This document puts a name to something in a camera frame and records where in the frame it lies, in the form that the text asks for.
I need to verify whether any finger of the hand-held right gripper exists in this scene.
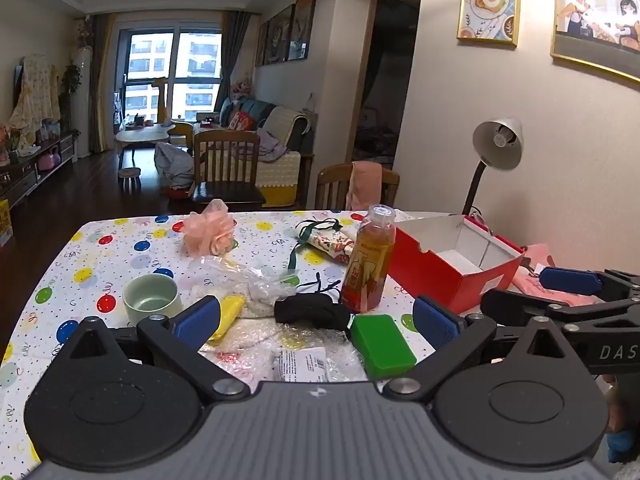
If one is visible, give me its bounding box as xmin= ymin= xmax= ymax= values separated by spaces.
xmin=540 ymin=266 xmax=640 ymax=302
xmin=480 ymin=287 xmax=640 ymax=331

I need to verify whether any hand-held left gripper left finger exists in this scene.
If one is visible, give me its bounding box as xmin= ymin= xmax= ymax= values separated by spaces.
xmin=69 ymin=295 xmax=252 ymax=404

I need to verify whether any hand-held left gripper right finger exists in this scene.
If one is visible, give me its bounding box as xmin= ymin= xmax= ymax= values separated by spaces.
xmin=381 ymin=295 xmax=577 ymax=403

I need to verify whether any yellow knitted cloth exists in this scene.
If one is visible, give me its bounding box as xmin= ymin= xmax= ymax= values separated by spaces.
xmin=207 ymin=295 xmax=246 ymax=342

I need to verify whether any red cardboard box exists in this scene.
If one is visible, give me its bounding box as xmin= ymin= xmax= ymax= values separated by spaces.
xmin=387 ymin=214 xmax=526 ymax=313

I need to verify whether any clear bubble wrap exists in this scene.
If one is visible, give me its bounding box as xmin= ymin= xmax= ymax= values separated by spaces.
xmin=200 ymin=319 xmax=275 ymax=386
xmin=270 ymin=317 xmax=367 ymax=386

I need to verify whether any green sponge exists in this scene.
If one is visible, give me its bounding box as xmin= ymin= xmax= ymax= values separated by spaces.
xmin=349 ymin=314 xmax=417 ymax=380

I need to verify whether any clear zip plastic bag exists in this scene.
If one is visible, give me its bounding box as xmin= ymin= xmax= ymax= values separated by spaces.
xmin=192 ymin=255 xmax=301 ymax=318

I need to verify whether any pink bath pouf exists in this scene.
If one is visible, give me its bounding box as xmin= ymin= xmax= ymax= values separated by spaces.
xmin=182 ymin=199 xmax=237 ymax=258

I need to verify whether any black cloth with straps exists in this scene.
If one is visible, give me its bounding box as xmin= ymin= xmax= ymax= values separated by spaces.
xmin=274 ymin=272 xmax=352 ymax=332

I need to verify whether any person's right hand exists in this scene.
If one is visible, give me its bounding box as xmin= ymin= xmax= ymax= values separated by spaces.
xmin=600 ymin=372 xmax=640 ymax=466

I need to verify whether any pink cloth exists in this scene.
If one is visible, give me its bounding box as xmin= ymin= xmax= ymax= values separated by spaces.
xmin=510 ymin=242 xmax=601 ymax=307

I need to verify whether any green ceramic cup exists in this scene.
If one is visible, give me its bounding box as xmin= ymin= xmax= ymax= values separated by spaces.
xmin=122 ymin=274 xmax=180 ymax=326

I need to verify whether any orange tea bottle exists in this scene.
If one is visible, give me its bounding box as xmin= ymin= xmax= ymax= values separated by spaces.
xmin=340 ymin=204 xmax=397 ymax=313

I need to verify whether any balloon print tablecloth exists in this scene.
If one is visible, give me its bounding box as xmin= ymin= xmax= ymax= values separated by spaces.
xmin=0 ymin=210 xmax=493 ymax=466

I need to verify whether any wooden chair with dark seat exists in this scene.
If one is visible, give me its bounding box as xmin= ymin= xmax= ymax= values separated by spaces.
xmin=190 ymin=129 xmax=266 ymax=211

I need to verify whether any grey desk lamp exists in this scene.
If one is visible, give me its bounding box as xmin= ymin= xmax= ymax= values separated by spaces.
xmin=461 ymin=117 xmax=525 ymax=218

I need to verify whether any pale grey bag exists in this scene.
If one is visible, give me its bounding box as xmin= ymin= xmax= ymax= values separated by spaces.
xmin=154 ymin=141 xmax=195 ymax=192

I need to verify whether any pink towel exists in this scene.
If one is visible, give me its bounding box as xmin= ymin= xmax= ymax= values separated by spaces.
xmin=347 ymin=161 xmax=383 ymax=211

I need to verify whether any sofa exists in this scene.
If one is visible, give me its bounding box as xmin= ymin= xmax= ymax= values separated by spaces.
xmin=192 ymin=97 xmax=315 ymax=208

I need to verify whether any lilac garment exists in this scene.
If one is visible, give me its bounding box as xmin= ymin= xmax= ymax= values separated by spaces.
xmin=256 ymin=129 xmax=291 ymax=163

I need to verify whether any wooden coffee table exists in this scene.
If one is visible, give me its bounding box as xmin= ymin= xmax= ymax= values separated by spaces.
xmin=116 ymin=120 xmax=193 ymax=161

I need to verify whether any red printed cushion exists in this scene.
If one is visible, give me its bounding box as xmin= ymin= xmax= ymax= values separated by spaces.
xmin=227 ymin=110 xmax=256 ymax=133

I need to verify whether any cream sofa throw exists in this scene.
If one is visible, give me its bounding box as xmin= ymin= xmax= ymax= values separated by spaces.
xmin=262 ymin=105 xmax=308 ymax=151

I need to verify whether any yellow box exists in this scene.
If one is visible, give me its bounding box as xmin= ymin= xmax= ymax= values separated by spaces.
xmin=0 ymin=199 xmax=13 ymax=247

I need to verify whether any wooden giraffe stand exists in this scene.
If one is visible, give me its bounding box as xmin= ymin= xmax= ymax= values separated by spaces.
xmin=152 ymin=76 xmax=169 ymax=123

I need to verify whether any television cabinet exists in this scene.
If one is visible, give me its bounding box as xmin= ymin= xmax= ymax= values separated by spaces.
xmin=0 ymin=132 xmax=76 ymax=211

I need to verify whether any white tower air conditioner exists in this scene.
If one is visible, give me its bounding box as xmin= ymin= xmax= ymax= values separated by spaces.
xmin=70 ymin=46 xmax=94 ymax=158

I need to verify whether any yellow and grey curtain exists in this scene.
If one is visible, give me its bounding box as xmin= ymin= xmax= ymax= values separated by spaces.
xmin=90 ymin=14 xmax=123 ymax=153

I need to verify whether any large window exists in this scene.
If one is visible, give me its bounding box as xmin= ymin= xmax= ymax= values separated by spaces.
xmin=120 ymin=22 xmax=223 ymax=123

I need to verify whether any green potted plant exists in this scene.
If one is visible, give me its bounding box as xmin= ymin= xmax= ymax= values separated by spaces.
xmin=60 ymin=62 xmax=82 ymax=111

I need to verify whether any printed cloth over television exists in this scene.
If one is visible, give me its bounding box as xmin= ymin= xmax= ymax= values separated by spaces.
xmin=9 ymin=55 xmax=61 ymax=133

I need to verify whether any gold framed food picture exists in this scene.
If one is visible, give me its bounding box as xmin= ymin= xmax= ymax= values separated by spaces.
xmin=456 ymin=0 xmax=522 ymax=47

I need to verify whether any dried flower bunch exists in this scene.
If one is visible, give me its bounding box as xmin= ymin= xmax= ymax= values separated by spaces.
xmin=75 ymin=17 xmax=96 ymax=48

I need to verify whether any gold framed wall poster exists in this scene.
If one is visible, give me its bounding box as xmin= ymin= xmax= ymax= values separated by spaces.
xmin=550 ymin=0 xmax=640 ymax=83

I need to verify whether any dark framed wall picture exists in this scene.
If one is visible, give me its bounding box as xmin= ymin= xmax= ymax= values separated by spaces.
xmin=255 ymin=20 xmax=271 ymax=67
xmin=287 ymin=0 xmax=317 ymax=62
xmin=263 ymin=4 xmax=295 ymax=65

